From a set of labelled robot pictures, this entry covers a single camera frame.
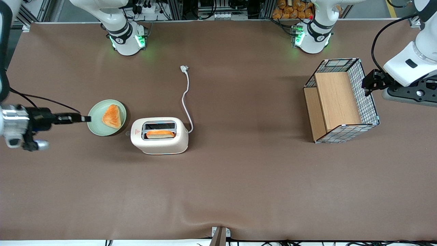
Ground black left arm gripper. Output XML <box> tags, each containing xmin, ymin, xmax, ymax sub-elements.
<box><xmin>362</xmin><ymin>68</ymin><xmax>394</xmax><ymax>97</ymax></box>

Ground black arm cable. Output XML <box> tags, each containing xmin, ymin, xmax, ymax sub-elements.
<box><xmin>371</xmin><ymin>14</ymin><xmax>419</xmax><ymax>74</ymax></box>
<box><xmin>9</xmin><ymin>87</ymin><xmax>81</xmax><ymax>114</ymax></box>

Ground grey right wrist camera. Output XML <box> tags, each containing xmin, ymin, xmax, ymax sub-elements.
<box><xmin>3</xmin><ymin>134</ymin><xmax>50</xmax><ymax>152</ymax></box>

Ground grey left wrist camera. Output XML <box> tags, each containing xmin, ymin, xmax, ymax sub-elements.
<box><xmin>382</xmin><ymin>78</ymin><xmax>437</xmax><ymax>107</ymax></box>

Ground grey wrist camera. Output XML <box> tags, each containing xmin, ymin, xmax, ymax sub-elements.
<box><xmin>3</xmin><ymin>134</ymin><xmax>50</xmax><ymax>152</ymax></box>
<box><xmin>382</xmin><ymin>78</ymin><xmax>437</xmax><ymax>107</ymax></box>

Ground aluminium frame post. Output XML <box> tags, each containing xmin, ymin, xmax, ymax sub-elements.
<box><xmin>166</xmin><ymin>0</ymin><xmax>185</xmax><ymax>21</ymax></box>

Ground orange triangular bread piece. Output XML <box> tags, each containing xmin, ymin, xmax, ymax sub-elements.
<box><xmin>102</xmin><ymin>105</ymin><xmax>122</xmax><ymax>129</ymax></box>

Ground wire basket with wooden shelf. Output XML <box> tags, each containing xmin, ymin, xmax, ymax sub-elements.
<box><xmin>303</xmin><ymin>58</ymin><xmax>380</xmax><ymax>144</ymax></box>

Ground black cables under table edge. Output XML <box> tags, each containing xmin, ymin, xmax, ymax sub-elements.
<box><xmin>229</xmin><ymin>239</ymin><xmax>437</xmax><ymax>246</ymax></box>

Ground white power strip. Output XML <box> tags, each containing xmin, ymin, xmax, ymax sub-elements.
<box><xmin>135</xmin><ymin>3</ymin><xmax>161</xmax><ymax>15</ymax></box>

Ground pale green round plate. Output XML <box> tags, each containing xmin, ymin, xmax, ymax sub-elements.
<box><xmin>87</xmin><ymin>99</ymin><xmax>127</xmax><ymax>137</ymax></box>

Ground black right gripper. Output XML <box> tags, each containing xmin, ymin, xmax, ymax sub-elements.
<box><xmin>25</xmin><ymin>107</ymin><xmax>92</xmax><ymax>133</ymax></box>

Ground white toaster power cable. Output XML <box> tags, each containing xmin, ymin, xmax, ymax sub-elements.
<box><xmin>180</xmin><ymin>66</ymin><xmax>194</xmax><ymax>134</ymax></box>

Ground pile of orange bread rolls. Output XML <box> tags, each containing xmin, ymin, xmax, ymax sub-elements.
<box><xmin>272</xmin><ymin>0</ymin><xmax>314</xmax><ymax>19</ymax></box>

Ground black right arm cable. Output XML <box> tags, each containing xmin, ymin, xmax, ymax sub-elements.
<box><xmin>9</xmin><ymin>87</ymin><xmax>81</xmax><ymax>114</ymax></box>

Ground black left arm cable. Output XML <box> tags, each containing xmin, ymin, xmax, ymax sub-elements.
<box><xmin>371</xmin><ymin>14</ymin><xmax>419</xmax><ymax>74</ymax></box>

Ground small controller box green light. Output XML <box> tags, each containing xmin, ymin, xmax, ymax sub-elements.
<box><xmin>291</xmin><ymin>25</ymin><xmax>305</xmax><ymax>47</ymax></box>

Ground aluminium frame rail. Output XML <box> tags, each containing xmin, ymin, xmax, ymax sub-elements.
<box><xmin>12</xmin><ymin>0</ymin><xmax>52</xmax><ymax>33</ymax></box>

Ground toast slice in toaster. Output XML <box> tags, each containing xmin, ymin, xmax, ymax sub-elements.
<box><xmin>146</xmin><ymin>130</ymin><xmax>175</xmax><ymax>139</ymax></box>

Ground white two-slot toaster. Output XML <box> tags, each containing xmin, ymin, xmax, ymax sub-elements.
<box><xmin>126</xmin><ymin>117</ymin><xmax>189</xmax><ymax>155</ymax></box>

